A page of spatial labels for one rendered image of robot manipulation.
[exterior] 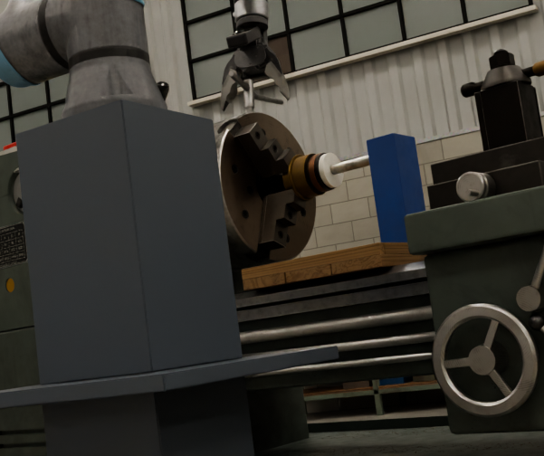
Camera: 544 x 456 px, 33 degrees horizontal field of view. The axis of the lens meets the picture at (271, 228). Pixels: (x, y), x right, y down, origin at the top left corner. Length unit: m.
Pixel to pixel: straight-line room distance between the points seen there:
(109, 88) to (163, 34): 9.06
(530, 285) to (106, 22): 0.68
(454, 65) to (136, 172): 7.68
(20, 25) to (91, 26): 0.13
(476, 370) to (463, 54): 7.55
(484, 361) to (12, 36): 0.82
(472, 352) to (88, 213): 0.56
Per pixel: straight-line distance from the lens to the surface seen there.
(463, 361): 1.30
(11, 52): 1.41
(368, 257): 1.51
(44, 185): 1.27
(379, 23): 9.07
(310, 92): 9.26
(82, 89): 1.28
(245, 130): 1.79
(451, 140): 8.58
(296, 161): 1.78
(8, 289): 2.06
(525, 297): 1.27
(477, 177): 1.31
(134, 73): 1.29
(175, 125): 1.26
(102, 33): 1.30
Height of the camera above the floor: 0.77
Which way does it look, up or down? 7 degrees up
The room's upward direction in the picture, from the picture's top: 8 degrees counter-clockwise
